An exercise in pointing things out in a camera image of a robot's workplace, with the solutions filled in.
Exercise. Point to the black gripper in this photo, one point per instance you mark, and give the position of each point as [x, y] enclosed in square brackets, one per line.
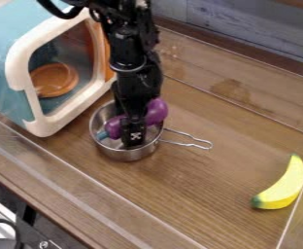
[138, 82]

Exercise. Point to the purple toy eggplant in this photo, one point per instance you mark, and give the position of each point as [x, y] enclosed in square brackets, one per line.
[157, 112]

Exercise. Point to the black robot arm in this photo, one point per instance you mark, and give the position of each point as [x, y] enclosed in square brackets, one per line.
[125, 14]

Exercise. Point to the orange plate inside microwave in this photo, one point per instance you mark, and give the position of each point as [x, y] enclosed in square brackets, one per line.
[53, 79]

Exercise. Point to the blue white toy microwave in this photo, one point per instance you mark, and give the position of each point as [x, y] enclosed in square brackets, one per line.
[34, 38]

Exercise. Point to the yellow toy banana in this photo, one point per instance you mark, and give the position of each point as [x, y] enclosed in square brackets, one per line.
[286, 188]

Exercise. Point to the silver pot with handle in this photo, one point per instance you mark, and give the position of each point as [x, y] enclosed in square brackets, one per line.
[114, 149]

